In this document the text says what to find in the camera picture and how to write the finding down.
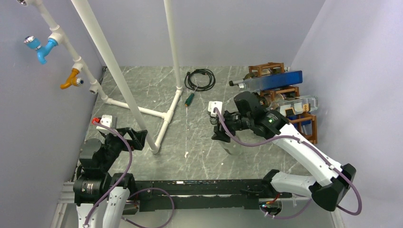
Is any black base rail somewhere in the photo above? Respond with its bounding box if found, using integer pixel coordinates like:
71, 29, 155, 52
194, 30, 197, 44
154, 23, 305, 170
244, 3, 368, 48
128, 179, 291, 212

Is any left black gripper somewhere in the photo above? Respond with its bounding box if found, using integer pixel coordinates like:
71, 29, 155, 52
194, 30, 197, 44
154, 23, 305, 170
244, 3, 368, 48
99, 125, 147, 171

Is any green wine bottle silver neck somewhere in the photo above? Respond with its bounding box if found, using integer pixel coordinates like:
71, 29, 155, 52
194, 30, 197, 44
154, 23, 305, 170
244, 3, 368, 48
258, 95, 284, 109

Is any clear square liquor bottle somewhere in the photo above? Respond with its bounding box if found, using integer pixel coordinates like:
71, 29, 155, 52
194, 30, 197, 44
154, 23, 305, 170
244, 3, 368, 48
270, 95, 318, 117

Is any brown wooden wine rack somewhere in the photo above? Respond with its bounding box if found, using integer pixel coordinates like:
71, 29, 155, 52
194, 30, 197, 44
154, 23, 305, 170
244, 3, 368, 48
248, 62, 317, 144

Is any tall blue liquid bottle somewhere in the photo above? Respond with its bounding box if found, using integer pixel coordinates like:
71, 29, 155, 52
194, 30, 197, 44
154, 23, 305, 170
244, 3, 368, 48
238, 71, 303, 92

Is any orange plastic faucet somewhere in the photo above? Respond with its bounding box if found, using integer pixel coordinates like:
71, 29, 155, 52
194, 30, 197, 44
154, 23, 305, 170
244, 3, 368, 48
60, 68, 84, 89

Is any blue plastic faucet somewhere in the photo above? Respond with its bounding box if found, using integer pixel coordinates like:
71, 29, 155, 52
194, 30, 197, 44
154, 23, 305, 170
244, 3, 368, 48
23, 36, 58, 65

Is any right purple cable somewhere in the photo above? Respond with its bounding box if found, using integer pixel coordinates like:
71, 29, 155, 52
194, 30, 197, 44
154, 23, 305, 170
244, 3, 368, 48
213, 108, 363, 220

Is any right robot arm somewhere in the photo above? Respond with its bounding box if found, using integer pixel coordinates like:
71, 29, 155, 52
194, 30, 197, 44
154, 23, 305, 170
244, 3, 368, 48
208, 92, 362, 215

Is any black coiled cable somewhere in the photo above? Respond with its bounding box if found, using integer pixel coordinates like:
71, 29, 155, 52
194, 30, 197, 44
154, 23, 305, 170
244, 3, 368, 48
184, 68, 216, 92

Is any white PVC pipe frame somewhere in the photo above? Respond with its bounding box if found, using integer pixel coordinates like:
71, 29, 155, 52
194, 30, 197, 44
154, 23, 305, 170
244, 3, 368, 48
18, 0, 183, 154

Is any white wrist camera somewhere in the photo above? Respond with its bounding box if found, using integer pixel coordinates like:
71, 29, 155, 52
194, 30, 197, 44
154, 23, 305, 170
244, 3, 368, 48
92, 114, 117, 131
208, 101, 223, 118

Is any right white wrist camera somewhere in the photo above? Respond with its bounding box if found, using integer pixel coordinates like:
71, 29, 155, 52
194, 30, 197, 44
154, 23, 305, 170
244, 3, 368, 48
208, 101, 223, 118

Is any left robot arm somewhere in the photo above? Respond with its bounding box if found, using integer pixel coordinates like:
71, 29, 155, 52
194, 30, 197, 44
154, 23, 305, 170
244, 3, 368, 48
73, 127, 148, 228

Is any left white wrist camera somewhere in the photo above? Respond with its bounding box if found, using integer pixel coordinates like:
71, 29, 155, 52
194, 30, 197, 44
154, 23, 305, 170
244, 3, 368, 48
92, 114, 117, 131

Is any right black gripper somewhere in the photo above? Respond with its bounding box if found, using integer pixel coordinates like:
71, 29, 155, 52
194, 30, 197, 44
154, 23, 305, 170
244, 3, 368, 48
212, 110, 253, 142

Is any tall clear glass bottle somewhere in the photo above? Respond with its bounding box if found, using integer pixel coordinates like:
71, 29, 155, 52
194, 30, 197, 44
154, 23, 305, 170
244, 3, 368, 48
219, 133, 243, 155

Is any dark green wine bottle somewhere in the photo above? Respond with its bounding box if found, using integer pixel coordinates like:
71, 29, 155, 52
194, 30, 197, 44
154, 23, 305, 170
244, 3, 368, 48
229, 72, 255, 86

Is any blue clear bottle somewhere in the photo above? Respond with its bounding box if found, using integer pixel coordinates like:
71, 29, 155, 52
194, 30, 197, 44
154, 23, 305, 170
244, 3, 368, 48
287, 115, 303, 125

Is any green handled screwdriver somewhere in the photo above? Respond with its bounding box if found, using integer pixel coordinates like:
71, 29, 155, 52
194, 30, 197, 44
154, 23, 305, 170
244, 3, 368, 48
184, 93, 195, 107

